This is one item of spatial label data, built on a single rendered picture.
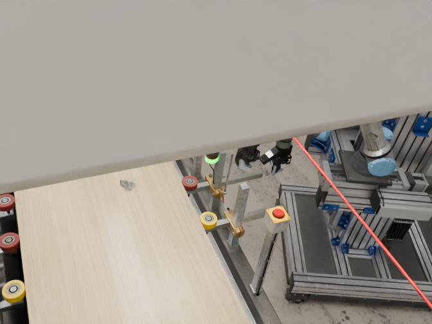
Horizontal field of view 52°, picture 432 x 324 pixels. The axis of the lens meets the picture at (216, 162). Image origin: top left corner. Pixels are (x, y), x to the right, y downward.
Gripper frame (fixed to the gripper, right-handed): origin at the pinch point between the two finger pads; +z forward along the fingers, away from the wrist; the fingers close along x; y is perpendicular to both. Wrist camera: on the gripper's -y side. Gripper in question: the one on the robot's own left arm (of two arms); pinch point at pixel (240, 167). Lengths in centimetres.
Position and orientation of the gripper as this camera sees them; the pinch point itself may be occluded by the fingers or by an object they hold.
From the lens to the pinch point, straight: 215.8
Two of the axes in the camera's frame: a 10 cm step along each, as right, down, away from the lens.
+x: 7.3, -4.0, 5.5
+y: 6.7, 5.5, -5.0
